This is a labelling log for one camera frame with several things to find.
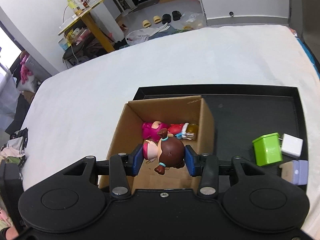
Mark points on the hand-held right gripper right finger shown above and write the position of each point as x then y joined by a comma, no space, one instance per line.
191,160

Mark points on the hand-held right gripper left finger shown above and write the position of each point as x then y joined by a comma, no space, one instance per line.
137,158

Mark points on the brown-haired doll figurine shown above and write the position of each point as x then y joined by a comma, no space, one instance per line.
170,152

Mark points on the magenta figurine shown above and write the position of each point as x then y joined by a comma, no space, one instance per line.
150,130

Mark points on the brown cardboard box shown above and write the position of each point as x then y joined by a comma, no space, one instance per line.
205,130

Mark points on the red figurine with yellow jar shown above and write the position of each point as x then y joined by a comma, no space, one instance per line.
176,128

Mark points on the black tray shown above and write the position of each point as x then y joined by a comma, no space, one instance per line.
250,115

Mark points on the green hexagonal box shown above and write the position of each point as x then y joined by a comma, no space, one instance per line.
267,150

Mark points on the white charger cube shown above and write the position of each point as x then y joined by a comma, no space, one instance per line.
291,145

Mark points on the lilac toy box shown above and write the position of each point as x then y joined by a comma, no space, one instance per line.
298,171

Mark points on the black and white patterned cloth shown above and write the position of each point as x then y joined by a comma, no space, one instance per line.
20,137

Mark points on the pink plush toy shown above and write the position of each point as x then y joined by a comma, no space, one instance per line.
26,67

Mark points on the white plastic bag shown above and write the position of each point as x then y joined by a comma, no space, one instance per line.
140,36

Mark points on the yellow round table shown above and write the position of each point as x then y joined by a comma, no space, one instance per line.
100,35

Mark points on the blue tissue box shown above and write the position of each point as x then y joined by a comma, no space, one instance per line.
63,43

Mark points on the clear plastic bag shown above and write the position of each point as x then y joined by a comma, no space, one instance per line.
192,21

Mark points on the blue printed bedsheet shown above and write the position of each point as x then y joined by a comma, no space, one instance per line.
310,52

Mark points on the brown carton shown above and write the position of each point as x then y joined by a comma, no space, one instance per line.
83,2

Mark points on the green bottle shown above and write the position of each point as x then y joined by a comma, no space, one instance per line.
71,4

